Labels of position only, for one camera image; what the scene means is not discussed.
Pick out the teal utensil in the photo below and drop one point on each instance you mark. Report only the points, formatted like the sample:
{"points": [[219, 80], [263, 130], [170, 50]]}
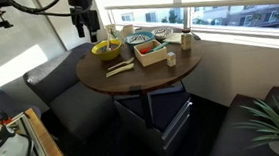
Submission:
{"points": [[158, 47]]}

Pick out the white paper napkin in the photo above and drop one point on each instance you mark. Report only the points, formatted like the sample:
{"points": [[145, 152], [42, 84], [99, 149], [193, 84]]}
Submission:
{"points": [[174, 38]]}

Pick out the black and white patterned bowl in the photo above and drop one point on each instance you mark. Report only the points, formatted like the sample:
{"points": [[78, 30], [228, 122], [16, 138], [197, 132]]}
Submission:
{"points": [[162, 32]]}

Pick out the wooden base board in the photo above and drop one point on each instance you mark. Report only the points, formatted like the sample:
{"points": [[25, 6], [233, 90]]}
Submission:
{"points": [[53, 151]]}

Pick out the dark sofa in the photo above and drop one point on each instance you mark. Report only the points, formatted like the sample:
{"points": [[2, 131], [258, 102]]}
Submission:
{"points": [[231, 137]]}

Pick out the blue round stool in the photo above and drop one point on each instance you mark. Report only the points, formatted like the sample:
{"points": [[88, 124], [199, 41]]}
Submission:
{"points": [[4, 102]]}

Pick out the blue bowl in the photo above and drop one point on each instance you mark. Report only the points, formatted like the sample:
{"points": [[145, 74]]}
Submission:
{"points": [[139, 38]]}

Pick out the white window frame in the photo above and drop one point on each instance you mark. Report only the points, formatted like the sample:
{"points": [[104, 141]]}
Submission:
{"points": [[207, 4]]}

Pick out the dark grey armchair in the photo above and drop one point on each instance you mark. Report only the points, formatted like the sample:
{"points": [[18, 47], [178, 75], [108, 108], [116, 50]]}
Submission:
{"points": [[74, 103]]}

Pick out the beige cup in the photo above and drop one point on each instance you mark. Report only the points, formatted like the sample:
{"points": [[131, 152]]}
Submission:
{"points": [[127, 30]]}

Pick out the pale wooden fork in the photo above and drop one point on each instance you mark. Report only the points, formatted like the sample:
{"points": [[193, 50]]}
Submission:
{"points": [[120, 70]]}

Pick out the grey drawer cabinet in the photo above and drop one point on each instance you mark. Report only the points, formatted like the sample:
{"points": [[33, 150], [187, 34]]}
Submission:
{"points": [[169, 119]]}

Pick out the light wooden box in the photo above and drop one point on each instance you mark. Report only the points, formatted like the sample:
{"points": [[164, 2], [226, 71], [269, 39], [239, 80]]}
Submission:
{"points": [[151, 58]]}

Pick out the glass jar with dark lid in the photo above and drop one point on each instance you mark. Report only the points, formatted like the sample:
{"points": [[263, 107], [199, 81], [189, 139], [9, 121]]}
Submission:
{"points": [[186, 40]]}

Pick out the printed paper cup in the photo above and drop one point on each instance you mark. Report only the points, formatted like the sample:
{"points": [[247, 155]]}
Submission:
{"points": [[110, 30]]}

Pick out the red utensil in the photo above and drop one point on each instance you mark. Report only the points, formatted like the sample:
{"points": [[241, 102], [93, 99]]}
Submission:
{"points": [[145, 50]]}

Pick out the yellow bowl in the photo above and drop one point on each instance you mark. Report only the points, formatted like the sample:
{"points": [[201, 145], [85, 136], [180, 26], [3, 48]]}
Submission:
{"points": [[106, 53]]}

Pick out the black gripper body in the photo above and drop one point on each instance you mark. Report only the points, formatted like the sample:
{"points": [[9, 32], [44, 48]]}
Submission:
{"points": [[86, 17]]}

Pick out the aluminium profile frame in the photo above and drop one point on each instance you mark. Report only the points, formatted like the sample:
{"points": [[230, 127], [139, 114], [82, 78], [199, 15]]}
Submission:
{"points": [[34, 143]]}

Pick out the round dark wooden table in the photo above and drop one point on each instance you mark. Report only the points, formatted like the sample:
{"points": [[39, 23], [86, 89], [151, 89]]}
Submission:
{"points": [[139, 78]]}

